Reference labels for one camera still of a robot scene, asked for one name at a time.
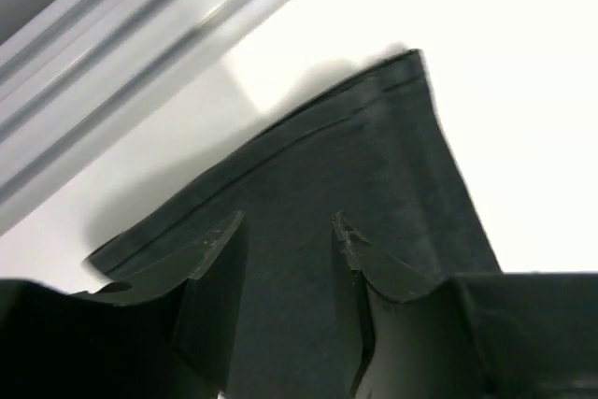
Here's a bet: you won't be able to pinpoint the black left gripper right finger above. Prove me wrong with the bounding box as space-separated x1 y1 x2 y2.
331 213 453 394

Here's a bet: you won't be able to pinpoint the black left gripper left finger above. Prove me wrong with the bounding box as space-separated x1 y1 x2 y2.
70 212 248 394

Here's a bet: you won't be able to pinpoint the black trousers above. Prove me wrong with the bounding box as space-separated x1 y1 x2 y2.
90 50 499 398

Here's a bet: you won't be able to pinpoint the aluminium table edge rail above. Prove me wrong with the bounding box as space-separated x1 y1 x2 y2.
1 0 289 231

